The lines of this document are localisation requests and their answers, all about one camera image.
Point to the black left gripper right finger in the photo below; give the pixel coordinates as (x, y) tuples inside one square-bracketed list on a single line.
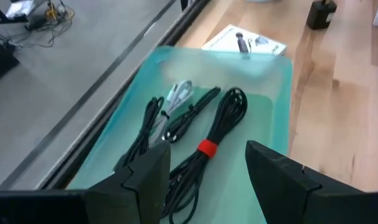
[(279, 186)]

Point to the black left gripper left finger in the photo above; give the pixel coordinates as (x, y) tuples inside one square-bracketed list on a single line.
[(139, 193)]

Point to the translucent green plastic bin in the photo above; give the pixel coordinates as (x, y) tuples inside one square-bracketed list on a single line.
[(229, 186)]

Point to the small white printed box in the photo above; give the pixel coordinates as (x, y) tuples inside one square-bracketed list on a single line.
[(226, 43)]

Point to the black standing desk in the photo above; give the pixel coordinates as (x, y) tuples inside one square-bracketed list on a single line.
[(2, 59)]

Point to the black power brick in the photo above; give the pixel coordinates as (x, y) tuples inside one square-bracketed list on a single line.
[(36, 24)]

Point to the white paper sheet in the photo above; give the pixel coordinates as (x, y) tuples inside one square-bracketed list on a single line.
[(20, 7)]

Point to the black aluminium table frame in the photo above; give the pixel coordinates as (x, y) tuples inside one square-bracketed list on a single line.
[(176, 31)]

